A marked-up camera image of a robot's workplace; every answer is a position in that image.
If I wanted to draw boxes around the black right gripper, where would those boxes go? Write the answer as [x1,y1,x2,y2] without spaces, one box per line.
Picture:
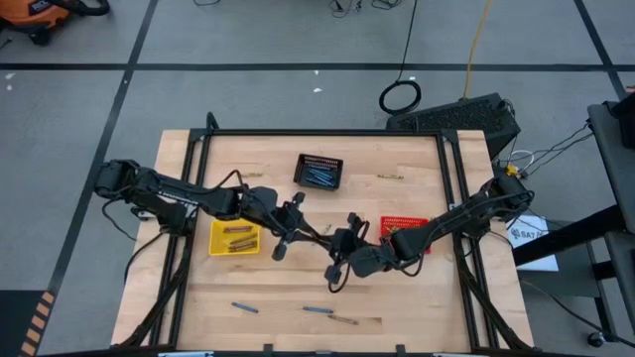
[319,211,371,286]

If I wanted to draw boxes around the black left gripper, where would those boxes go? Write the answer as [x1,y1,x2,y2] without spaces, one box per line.
[267,190,332,263]

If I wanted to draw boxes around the red plastic basket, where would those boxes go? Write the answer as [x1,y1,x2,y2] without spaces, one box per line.
[379,215,432,256]

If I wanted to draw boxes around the black plastic basket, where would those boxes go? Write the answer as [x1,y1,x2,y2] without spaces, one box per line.
[293,153,345,192]

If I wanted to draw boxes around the yellow plastic basket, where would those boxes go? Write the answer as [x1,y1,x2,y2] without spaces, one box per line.
[207,218,262,257]

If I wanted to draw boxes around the black perforated computer case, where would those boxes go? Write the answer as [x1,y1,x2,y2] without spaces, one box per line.
[385,92,522,161]

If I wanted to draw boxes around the white paper sheet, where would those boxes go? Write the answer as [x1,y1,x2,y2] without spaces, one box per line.
[505,213,561,273]

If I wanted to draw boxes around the black table beam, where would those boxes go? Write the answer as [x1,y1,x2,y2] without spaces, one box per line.
[512,203,627,268]

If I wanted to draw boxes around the grey table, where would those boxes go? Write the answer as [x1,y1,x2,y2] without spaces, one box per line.
[586,101,635,234]

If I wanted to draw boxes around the black orange striped mat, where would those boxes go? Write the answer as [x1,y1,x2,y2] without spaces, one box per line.
[0,290,57,357]

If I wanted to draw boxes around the black equipment box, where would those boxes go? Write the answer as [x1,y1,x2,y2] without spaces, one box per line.
[602,91,635,151]

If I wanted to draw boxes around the orange shop vacuum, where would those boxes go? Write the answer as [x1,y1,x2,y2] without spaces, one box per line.
[0,0,111,47]

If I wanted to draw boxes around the black coiled cable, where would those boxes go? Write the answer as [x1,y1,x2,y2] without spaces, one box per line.
[378,0,423,117]

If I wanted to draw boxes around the yellow cable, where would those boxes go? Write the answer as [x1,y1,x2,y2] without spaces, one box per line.
[461,0,493,99]

